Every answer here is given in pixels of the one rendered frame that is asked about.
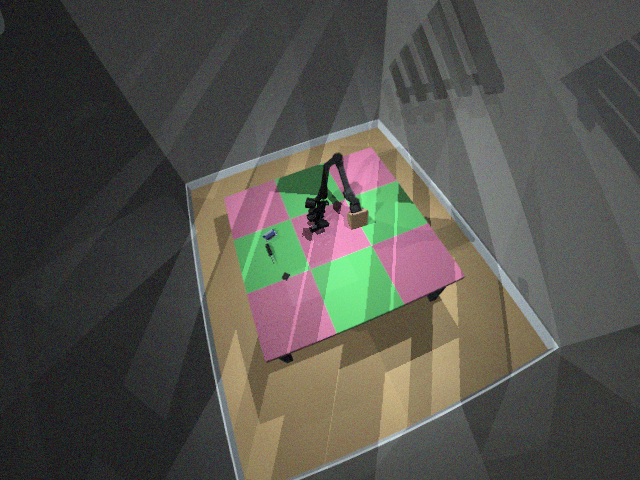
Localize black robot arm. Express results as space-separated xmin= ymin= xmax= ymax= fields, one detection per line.
xmin=305 ymin=153 xmax=363 ymax=222

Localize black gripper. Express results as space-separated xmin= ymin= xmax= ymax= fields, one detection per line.
xmin=308 ymin=207 xmax=329 ymax=228

